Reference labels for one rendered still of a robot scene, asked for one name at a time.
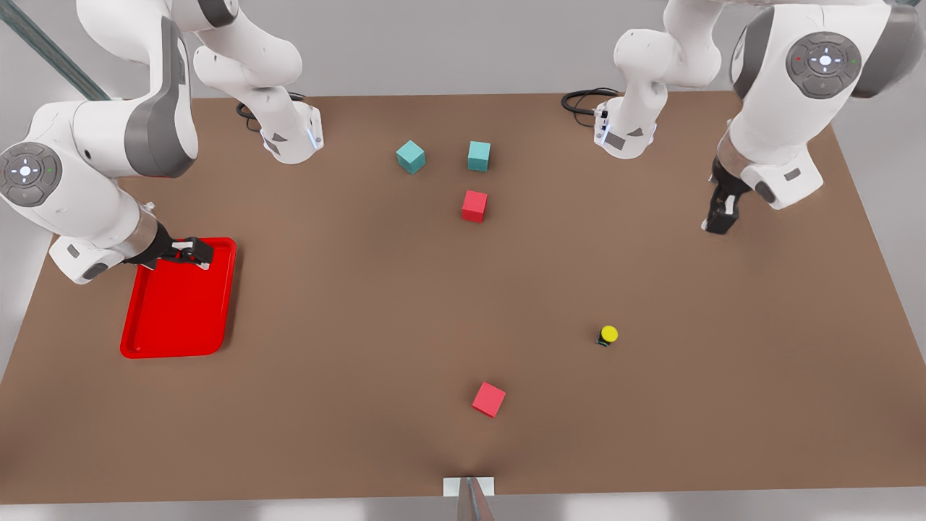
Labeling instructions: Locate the red plastic tray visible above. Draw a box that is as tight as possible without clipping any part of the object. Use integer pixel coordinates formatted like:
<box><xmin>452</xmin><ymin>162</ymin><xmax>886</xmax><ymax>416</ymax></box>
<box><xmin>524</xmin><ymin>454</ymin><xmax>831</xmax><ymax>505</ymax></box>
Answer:
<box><xmin>120</xmin><ymin>237</ymin><xmax>238</xmax><ymax>360</ymax></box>

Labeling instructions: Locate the black cable loop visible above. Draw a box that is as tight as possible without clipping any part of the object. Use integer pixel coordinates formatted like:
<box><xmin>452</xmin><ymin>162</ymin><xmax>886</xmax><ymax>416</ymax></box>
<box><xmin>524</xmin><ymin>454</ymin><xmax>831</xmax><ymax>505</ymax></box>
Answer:
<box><xmin>561</xmin><ymin>88</ymin><xmax>624</xmax><ymax>130</ymax></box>
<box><xmin>237</xmin><ymin>92</ymin><xmax>308</xmax><ymax>135</ymax></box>

